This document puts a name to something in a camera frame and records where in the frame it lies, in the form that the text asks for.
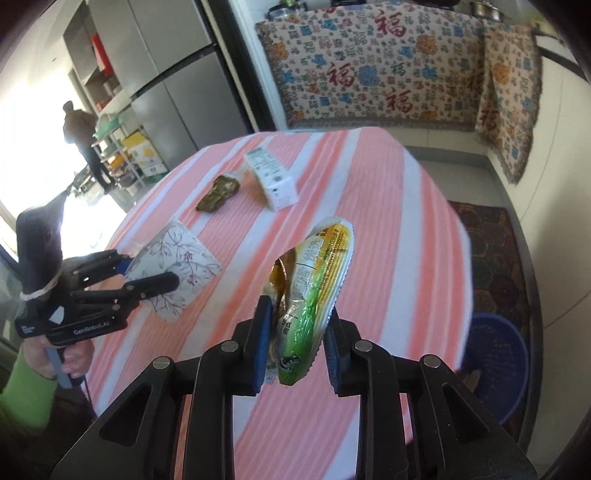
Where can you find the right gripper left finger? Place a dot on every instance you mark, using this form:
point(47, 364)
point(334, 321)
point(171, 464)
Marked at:
point(176, 405)

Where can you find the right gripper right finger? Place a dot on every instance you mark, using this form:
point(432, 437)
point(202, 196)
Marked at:
point(417, 419)

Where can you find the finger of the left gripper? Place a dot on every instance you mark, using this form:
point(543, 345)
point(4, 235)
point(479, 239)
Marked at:
point(85, 271)
point(120, 302)

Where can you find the floral white paper cup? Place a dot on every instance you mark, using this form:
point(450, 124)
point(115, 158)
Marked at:
point(177, 250)

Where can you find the green yellow snack bag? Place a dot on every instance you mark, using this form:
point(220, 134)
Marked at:
point(303, 286)

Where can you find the green sleeved left forearm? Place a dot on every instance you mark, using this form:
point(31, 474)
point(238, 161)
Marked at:
point(26, 401)

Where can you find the blue plastic trash basket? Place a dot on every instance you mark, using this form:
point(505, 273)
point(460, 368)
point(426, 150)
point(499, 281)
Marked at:
point(497, 355)

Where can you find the white kitchen counter cabinet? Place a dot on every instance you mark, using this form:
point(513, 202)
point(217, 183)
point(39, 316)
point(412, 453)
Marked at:
point(552, 205)

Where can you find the person's left hand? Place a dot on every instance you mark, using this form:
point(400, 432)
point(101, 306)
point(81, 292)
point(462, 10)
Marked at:
point(75, 360)

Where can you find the white metal storage rack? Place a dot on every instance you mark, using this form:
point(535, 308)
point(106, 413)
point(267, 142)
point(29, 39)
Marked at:
point(109, 136)

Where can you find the pink striped tablecloth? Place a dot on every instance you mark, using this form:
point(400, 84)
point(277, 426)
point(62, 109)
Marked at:
point(409, 285)

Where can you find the yellow white cardboard box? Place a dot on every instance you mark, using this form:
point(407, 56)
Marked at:
point(144, 154)

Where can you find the person in dark clothes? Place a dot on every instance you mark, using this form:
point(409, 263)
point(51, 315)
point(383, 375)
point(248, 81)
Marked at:
point(79, 129)

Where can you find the dark gold foil bag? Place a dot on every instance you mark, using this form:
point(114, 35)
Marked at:
point(223, 188)

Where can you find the dark patterned floor mat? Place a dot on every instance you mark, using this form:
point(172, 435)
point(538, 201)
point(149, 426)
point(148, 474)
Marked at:
point(497, 271)

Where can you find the white green milk carton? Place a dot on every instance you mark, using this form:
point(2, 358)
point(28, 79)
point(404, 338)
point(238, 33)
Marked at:
point(276, 183)

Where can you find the grey multi-door refrigerator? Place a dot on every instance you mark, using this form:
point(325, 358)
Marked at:
point(170, 64)

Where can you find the floral patterned side cloth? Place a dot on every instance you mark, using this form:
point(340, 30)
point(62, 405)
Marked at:
point(512, 86)

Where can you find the floral patterned counter cloth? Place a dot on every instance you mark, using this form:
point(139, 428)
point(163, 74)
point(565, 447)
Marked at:
point(384, 64)

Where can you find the steel pot with lid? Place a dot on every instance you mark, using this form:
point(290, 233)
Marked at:
point(485, 10)

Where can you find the open wall shelf unit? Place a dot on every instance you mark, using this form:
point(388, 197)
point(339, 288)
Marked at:
point(100, 89)

